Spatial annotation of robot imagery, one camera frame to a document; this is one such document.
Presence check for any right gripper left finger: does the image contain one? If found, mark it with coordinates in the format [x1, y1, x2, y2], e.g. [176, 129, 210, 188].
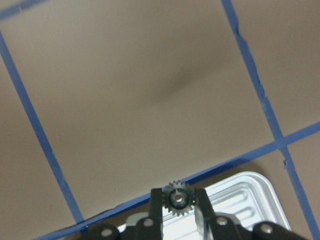
[86, 188, 163, 240]

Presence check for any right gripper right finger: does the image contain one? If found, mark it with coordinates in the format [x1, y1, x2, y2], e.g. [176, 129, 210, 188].
[194, 188, 304, 240]

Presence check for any silver ribbed metal tray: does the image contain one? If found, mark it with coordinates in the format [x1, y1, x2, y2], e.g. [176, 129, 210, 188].
[117, 171, 292, 240]

